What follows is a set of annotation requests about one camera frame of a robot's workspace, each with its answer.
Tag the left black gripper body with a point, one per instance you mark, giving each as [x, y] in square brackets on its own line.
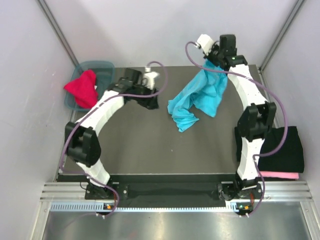
[143, 90]

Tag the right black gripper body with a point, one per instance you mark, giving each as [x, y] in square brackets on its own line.
[214, 55]

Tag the cyan t shirt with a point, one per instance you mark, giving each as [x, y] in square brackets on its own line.
[204, 92]

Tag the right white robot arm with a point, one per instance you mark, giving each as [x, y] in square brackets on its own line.
[258, 114]

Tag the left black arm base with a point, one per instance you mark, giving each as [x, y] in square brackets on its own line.
[94, 192]

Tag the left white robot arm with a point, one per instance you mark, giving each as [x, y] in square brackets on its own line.
[81, 136]

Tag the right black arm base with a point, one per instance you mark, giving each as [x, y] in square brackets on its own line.
[240, 192]

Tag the teal plastic basket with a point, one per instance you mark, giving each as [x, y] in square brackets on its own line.
[105, 73]

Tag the red t shirt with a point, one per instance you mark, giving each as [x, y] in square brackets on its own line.
[83, 89]

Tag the black folded t shirt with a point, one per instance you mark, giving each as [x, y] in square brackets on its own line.
[290, 158]

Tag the pink folded t shirt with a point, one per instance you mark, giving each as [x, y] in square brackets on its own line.
[281, 175]

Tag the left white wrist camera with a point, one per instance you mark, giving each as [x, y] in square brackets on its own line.
[149, 77]

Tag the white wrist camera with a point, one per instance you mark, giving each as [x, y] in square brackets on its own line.
[149, 77]
[205, 43]

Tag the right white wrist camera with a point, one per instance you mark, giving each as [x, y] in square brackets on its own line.
[205, 43]

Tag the right aluminium corner post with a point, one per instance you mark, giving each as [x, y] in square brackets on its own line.
[298, 5]

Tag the aluminium corner post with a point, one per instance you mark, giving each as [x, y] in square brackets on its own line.
[298, 5]
[43, 5]

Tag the left aluminium corner post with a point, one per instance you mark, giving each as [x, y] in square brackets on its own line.
[43, 5]

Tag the grey slotted cable duct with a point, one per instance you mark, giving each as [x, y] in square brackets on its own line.
[103, 207]

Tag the aluminium front rail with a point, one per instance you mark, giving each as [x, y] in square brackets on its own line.
[270, 191]

